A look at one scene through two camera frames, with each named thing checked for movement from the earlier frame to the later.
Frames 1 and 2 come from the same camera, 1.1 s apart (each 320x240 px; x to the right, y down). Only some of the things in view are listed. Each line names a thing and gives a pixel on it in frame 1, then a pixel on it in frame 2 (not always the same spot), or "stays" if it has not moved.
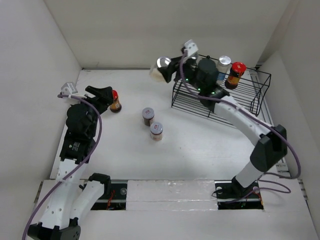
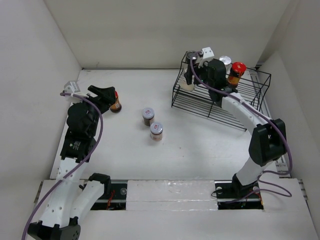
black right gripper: (168, 71) → (197, 70)
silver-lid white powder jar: (154, 73) → (183, 82)
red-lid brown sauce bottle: (238, 69) stays
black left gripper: (104, 99) stays
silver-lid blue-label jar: (223, 65) stays
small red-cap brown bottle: (116, 107) stays
